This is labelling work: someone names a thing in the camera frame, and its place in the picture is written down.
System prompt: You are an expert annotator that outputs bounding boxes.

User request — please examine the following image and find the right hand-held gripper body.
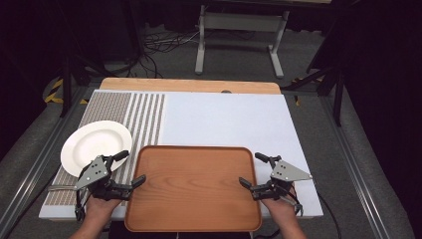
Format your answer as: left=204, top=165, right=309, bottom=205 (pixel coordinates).
left=251, top=154, right=314, bottom=202

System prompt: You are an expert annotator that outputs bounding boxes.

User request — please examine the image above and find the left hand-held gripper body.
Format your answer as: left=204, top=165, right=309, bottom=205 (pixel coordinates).
left=74, top=154, right=133, bottom=202

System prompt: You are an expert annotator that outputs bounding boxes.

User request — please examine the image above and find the white round plate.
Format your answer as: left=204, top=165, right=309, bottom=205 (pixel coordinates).
left=60, top=119, right=133, bottom=178

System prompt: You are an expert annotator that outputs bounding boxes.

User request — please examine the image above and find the brown wooden tray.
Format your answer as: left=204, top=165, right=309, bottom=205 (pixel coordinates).
left=123, top=144, right=263, bottom=233

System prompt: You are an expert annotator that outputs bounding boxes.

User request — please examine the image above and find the person's left hand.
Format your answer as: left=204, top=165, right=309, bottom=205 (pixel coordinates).
left=84, top=193, right=122, bottom=221

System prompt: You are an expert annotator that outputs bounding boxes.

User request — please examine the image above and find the person's right hand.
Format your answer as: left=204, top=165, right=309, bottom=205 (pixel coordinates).
left=260, top=186, right=299, bottom=221

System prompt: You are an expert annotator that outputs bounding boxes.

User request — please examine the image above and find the grey striped placemat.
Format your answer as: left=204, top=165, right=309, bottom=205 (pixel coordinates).
left=44, top=92, right=167, bottom=207

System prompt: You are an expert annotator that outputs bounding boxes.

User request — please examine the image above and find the striped light blue tablecloth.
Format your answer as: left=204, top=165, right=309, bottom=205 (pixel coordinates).
left=38, top=89, right=324, bottom=221

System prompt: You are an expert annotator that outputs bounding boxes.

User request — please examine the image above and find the yellow black hazard tape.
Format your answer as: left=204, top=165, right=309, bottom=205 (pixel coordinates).
left=44, top=78, right=90, bottom=106
left=291, top=77, right=324, bottom=108

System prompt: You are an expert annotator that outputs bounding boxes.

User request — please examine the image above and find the black metal stand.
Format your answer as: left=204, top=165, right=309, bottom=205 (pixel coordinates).
left=282, top=63, right=346, bottom=127
left=54, top=0, right=112, bottom=120

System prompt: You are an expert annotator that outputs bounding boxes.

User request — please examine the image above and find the black curtain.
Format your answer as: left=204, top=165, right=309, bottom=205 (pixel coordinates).
left=0, top=0, right=73, bottom=162
left=307, top=0, right=422, bottom=233

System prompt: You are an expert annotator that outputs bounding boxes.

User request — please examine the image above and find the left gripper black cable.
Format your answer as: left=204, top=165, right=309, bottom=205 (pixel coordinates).
left=74, top=189, right=93, bottom=223

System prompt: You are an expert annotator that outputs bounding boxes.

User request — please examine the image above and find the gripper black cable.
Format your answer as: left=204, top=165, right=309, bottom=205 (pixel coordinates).
left=74, top=189, right=93, bottom=223
left=253, top=190, right=343, bottom=239

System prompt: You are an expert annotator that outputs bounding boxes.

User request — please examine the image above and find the aluminium floor rail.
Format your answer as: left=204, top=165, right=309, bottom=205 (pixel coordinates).
left=0, top=85, right=98, bottom=239
left=317, top=95, right=393, bottom=239

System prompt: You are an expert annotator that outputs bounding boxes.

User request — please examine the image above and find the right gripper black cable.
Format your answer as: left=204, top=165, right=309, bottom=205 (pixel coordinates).
left=253, top=190, right=343, bottom=239

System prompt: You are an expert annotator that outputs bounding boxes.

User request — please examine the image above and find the bundle of floor cables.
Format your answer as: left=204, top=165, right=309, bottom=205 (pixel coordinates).
left=125, top=28, right=202, bottom=80

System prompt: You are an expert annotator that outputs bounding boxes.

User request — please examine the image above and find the white metal stand frame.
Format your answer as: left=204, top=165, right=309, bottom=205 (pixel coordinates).
left=194, top=4, right=291, bottom=80

